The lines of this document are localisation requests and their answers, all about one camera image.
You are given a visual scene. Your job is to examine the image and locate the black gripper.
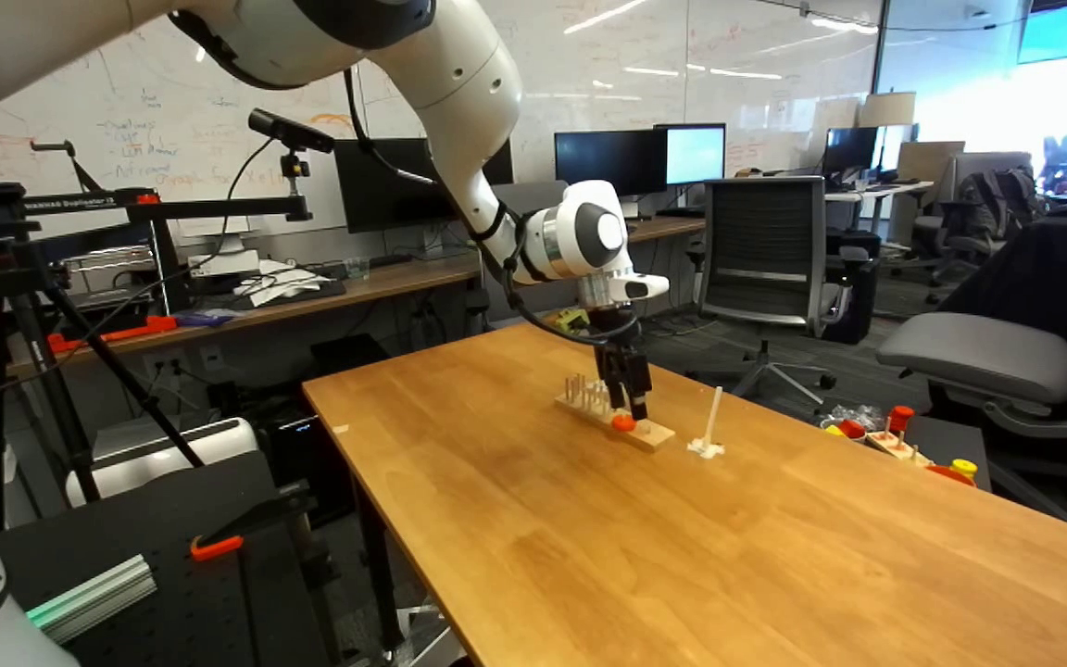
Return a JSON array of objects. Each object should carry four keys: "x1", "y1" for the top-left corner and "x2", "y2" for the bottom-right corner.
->
[{"x1": 590, "y1": 309, "x2": 651, "y2": 418}]

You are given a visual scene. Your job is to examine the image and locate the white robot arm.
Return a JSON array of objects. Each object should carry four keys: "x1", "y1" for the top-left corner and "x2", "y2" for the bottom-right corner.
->
[{"x1": 0, "y1": 0, "x2": 669, "y2": 418}]

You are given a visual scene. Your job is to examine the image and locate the wooden peg board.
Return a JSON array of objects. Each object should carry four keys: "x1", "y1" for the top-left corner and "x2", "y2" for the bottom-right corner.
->
[{"x1": 554, "y1": 376, "x2": 674, "y2": 449}]

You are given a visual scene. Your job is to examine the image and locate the black mesh office chair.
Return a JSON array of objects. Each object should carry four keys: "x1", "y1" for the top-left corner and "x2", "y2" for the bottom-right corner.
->
[{"x1": 698, "y1": 175, "x2": 833, "y2": 408}]

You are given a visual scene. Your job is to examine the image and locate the black camera tripod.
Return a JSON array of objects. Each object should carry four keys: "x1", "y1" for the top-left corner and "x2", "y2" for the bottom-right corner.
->
[{"x1": 0, "y1": 181, "x2": 302, "y2": 503}]

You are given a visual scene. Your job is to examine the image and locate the grey office chair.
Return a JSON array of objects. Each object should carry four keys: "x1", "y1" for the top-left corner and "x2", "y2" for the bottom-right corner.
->
[{"x1": 874, "y1": 238, "x2": 1067, "y2": 497}]

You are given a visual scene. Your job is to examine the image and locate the black computer monitor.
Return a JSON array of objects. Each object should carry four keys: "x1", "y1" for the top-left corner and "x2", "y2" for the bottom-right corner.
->
[{"x1": 552, "y1": 129, "x2": 656, "y2": 196}]

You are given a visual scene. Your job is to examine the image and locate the orange ring disc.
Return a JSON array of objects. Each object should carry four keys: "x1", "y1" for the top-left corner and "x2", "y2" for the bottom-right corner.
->
[{"x1": 611, "y1": 416, "x2": 636, "y2": 433}]

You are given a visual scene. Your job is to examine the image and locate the computer monitor lit screen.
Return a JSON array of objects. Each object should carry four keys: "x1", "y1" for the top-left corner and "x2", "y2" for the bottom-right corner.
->
[{"x1": 662, "y1": 128, "x2": 726, "y2": 185}]

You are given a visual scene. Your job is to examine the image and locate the white peg stand far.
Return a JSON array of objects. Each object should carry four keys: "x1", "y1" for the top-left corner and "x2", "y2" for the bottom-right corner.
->
[{"x1": 686, "y1": 386, "x2": 726, "y2": 461}]

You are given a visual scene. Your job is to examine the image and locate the black cart with clamp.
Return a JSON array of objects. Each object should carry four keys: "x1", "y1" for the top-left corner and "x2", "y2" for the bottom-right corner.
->
[{"x1": 0, "y1": 458, "x2": 328, "y2": 667}]

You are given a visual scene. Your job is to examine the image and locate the long wooden desk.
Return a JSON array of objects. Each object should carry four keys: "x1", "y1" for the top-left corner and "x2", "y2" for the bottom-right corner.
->
[{"x1": 0, "y1": 214, "x2": 710, "y2": 376}]

